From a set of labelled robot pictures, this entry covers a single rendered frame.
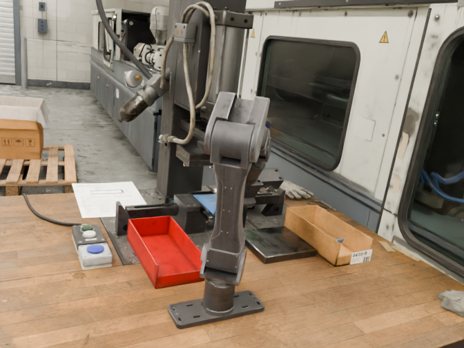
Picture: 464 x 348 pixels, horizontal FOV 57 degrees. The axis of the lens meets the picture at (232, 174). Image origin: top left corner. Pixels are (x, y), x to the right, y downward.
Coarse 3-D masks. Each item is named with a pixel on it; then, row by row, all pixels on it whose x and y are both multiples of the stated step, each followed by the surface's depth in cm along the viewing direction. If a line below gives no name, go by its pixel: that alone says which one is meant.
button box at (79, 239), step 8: (32, 208) 125; (40, 216) 121; (64, 224) 118; (72, 224) 118; (80, 224) 117; (88, 224) 114; (96, 224) 115; (72, 232) 111; (80, 232) 110; (96, 232) 111; (80, 240) 105; (88, 240) 106; (96, 240) 106; (104, 240) 107
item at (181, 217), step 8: (176, 200) 126; (176, 216) 127; (184, 216) 121; (192, 216) 121; (200, 216) 123; (184, 224) 121; (192, 224) 122; (200, 224) 124; (192, 232) 123; (200, 232) 124
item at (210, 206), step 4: (196, 196) 126; (200, 196) 127; (204, 196) 127; (208, 196) 128; (212, 196) 128; (200, 200) 124; (204, 200) 124; (204, 204) 121; (208, 204) 121; (212, 204) 122; (208, 208) 119; (212, 208) 119; (212, 212) 117
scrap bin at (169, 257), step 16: (128, 224) 113; (144, 224) 116; (160, 224) 118; (176, 224) 114; (128, 240) 114; (144, 240) 115; (160, 240) 116; (176, 240) 115; (144, 256) 101; (160, 256) 108; (176, 256) 109; (192, 256) 105; (160, 272) 101; (176, 272) 101; (192, 272) 98; (160, 288) 95
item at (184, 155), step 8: (184, 120) 136; (200, 120) 140; (184, 128) 135; (200, 128) 128; (200, 136) 124; (184, 144) 123; (192, 144) 124; (200, 144) 122; (176, 152) 123; (184, 152) 118; (192, 152) 116; (200, 152) 117; (184, 160) 118; (192, 160) 116; (200, 160) 117; (208, 160) 118
